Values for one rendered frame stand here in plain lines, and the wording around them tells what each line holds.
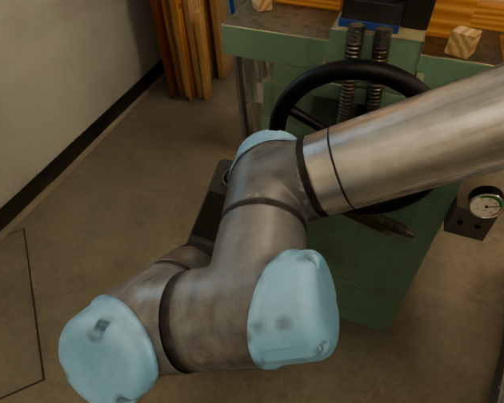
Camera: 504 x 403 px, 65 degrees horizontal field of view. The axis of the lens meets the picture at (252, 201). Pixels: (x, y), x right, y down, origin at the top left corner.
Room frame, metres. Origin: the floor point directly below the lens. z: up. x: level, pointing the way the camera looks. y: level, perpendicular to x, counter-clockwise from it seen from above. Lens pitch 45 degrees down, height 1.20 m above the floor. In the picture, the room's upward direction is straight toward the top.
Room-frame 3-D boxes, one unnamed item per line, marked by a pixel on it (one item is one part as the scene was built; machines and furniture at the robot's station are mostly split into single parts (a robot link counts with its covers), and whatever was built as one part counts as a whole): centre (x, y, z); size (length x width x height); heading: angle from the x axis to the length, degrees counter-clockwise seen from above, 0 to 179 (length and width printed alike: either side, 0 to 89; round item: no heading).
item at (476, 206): (0.54, -0.45, 0.65); 0.06 x 0.04 x 0.08; 69
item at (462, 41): (0.66, -0.36, 0.92); 0.04 x 0.03 x 0.04; 47
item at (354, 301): (0.95, -0.33, 0.36); 0.58 x 0.45 x 0.71; 159
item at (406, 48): (0.66, -0.21, 0.92); 0.15 x 0.13 x 0.09; 69
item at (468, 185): (0.61, -0.48, 0.58); 0.12 x 0.08 x 0.08; 159
